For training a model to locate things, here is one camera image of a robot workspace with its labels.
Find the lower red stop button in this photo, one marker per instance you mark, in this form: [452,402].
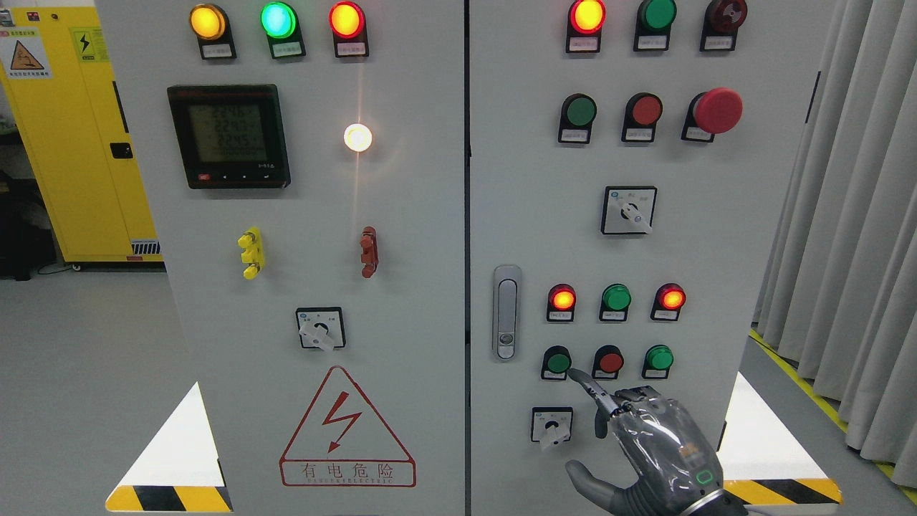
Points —
[607,363]

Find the green indicator lamp top right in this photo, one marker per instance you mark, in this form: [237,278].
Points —
[653,25]

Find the dark red buzzer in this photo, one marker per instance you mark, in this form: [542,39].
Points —
[722,20]

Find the upper right rotary selector switch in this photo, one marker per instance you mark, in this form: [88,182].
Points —
[628,210]

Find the silver cabinet door handle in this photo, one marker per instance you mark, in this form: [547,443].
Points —
[505,297]

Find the green indicator lamp top left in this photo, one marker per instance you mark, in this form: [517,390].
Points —
[281,25]

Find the red terminal connector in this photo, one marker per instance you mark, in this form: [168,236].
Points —
[369,251]

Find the green push button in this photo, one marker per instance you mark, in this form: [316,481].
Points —
[577,114]
[658,362]

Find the upper red push button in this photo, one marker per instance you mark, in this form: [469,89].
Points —
[639,120]

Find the grey pleated curtain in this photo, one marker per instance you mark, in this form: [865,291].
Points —
[839,297]

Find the lower left red indicator lamp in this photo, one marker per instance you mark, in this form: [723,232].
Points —
[561,303]

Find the black yellow hazard tape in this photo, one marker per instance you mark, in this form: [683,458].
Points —
[151,498]
[786,491]

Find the left black yellow hazard tape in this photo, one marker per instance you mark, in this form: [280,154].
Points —
[151,498]

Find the red electric danger warning sticker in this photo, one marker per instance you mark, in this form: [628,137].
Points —
[342,441]

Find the lower green indicator lamp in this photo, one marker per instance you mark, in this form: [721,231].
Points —
[615,303]

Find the red indicator lamp top left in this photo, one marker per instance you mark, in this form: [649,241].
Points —
[349,30]

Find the green indicator lamp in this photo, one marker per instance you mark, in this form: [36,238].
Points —
[281,25]
[615,303]
[653,25]

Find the red mushroom emergency stop button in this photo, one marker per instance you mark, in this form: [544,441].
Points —
[711,113]

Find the yellow terminal connector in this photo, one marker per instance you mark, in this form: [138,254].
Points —
[252,254]

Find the lower right red indicator lamp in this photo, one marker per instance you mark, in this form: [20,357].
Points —
[667,303]

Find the left door rotary selector switch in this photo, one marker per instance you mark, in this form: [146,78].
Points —
[321,328]

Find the right black yellow hazard tape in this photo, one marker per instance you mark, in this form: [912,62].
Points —
[786,491]

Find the green start button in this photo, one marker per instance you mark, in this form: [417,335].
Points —
[556,363]

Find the lower left rotary selector switch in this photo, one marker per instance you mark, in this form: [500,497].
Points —
[551,426]

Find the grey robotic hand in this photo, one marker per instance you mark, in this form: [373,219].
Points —
[678,470]

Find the grey electrical control cabinet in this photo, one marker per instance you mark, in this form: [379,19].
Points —
[465,174]

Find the black digital power meter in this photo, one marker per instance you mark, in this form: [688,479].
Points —
[230,136]

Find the red indicator lamp top right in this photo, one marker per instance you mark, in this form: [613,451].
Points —
[584,27]

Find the white lit indicator lamp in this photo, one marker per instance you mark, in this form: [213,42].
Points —
[358,137]

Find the lower right green push button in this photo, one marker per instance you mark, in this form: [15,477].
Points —
[658,362]

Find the upper green push button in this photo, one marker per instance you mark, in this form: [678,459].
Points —
[577,114]

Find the yellow indicator lamp top left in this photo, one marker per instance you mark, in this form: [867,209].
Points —
[213,32]

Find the yellow floor marking tape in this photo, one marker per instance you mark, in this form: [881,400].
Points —
[824,404]

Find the red indicator lamp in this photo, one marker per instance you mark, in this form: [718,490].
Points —
[584,27]
[349,30]
[561,303]
[667,303]

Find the yellow safety storage cabinet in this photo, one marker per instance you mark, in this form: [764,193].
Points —
[57,74]

